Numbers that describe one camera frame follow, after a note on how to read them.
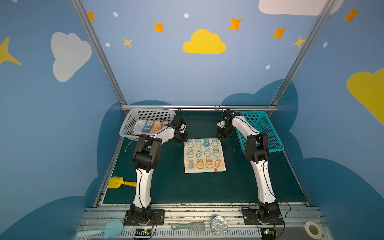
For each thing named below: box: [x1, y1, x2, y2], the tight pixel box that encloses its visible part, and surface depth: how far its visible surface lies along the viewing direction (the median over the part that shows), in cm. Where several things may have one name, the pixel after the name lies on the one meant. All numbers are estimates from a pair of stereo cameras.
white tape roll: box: [304, 221, 322, 240], surface depth 73 cm
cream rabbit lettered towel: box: [133, 119, 171, 135], surface depth 110 cm
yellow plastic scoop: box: [107, 176, 137, 189], surface depth 86 cm
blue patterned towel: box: [184, 138, 227, 174], surface depth 98 cm
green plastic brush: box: [171, 222, 206, 231], surface depth 73 cm
